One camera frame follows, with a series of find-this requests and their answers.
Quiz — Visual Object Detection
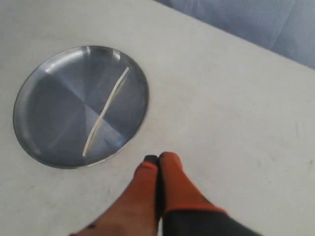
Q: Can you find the thin wooden stick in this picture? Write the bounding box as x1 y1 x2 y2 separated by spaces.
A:
82 67 129 157

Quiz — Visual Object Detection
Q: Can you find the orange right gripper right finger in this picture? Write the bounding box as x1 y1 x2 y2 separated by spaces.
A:
159 152 258 236

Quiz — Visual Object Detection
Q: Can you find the round silver metal plate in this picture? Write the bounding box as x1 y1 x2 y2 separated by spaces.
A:
13 46 150 169

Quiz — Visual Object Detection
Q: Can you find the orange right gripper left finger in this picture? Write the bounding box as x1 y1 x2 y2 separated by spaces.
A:
72 155 160 236

